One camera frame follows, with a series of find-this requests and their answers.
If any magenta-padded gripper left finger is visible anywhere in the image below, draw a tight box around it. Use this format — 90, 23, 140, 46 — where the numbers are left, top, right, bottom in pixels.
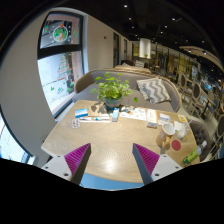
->
41, 142, 92, 186

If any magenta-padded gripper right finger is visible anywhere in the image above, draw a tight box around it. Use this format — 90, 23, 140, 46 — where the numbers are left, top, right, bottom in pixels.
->
131, 142, 184, 186

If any clear bottle with green label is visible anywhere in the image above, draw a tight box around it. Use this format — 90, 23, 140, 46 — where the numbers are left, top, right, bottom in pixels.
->
182, 140, 208, 167

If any mustard mug with white inside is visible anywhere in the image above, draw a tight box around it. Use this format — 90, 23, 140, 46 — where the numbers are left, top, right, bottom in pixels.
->
155, 122, 176, 150

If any small blister pack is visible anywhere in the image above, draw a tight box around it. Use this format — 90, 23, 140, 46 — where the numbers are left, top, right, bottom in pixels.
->
71, 118, 82, 129

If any clear plastic cup with straw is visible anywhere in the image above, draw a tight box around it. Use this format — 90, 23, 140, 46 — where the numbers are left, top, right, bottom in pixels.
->
173, 119, 194, 140

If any long white box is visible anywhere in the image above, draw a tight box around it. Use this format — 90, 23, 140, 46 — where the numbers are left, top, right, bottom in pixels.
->
79, 114, 111, 124

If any blue and white card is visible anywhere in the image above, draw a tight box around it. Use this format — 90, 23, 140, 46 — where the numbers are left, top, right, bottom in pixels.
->
74, 107, 89, 119

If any stack of white leaflets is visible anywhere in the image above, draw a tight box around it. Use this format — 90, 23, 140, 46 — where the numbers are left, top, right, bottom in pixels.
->
119, 105, 148, 122

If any wooden stand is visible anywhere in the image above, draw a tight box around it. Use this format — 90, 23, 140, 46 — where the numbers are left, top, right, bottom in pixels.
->
87, 101, 108, 118

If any small blue box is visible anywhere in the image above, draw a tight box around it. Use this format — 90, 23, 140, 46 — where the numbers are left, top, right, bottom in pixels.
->
111, 107, 120, 123

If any grey tufted armchair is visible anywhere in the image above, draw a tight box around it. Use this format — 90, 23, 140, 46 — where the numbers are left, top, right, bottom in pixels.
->
188, 119, 213, 155

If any grey white chevron cushion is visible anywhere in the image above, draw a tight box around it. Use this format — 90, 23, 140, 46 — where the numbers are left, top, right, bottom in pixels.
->
136, 77, 172, 104

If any grey curved sofa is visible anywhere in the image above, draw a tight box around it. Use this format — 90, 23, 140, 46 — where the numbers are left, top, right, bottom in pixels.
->
71, 68, 183, 113

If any green potted plant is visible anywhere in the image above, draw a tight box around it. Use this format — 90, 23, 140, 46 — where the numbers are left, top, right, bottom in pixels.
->
90, 71, 139, 109

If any group of dining chairs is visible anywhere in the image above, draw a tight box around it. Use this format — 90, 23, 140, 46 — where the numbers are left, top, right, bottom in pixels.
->
174, 69, 224, 158

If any window with festive stickers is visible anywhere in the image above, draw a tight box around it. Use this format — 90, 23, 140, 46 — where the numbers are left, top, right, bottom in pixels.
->
36, 11, 85, 118

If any white round column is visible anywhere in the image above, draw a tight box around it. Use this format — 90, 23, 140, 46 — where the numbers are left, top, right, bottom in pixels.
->
138, 37, 152, 60

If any group of ceiling lights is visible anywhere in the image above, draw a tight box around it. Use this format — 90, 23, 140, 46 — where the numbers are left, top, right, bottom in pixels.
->
122, 3, 208, 55

